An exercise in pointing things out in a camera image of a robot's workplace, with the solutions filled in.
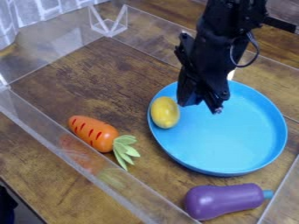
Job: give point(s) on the blue round plastic tray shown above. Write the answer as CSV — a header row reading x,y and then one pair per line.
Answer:
x,y
229,144

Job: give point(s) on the purple toy eggplant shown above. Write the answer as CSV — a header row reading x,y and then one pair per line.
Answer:
x,y
209,201

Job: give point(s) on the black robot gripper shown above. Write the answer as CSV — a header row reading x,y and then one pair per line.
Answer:
x,y
211,53

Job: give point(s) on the grey patterned curtain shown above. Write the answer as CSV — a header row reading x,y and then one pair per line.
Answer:
x,y
19,13

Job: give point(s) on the orange toy carrot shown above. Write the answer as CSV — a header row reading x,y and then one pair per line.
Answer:
x,y
102,136

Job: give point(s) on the clear acrylic enclosure wall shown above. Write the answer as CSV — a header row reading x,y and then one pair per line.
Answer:
x,y
99,62

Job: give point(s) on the yellow toy lemon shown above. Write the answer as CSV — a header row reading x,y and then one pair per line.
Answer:
x,y
165,112

